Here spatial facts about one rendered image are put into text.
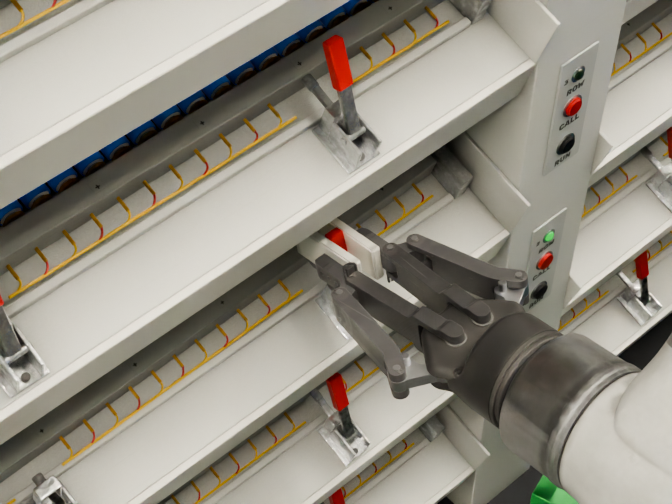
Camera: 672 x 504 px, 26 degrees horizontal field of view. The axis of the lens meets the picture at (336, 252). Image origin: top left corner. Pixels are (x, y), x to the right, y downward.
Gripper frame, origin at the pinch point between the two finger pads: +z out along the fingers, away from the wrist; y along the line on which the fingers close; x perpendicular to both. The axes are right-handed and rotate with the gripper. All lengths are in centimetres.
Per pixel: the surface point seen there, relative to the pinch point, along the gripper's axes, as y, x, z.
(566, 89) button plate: 19.6, 5.4, -4.9
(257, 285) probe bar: -5.2, -2.4, 4.0
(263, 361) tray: -7.8, -6.7, 1.2
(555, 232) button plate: 21.5, -12.9, -1.0
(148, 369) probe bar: -15.8, -2.9, 3.7
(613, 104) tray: 32.0, -6.7, 1.6
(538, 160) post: 17.9, -1.3, -3.3
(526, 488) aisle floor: 23, -57, 7
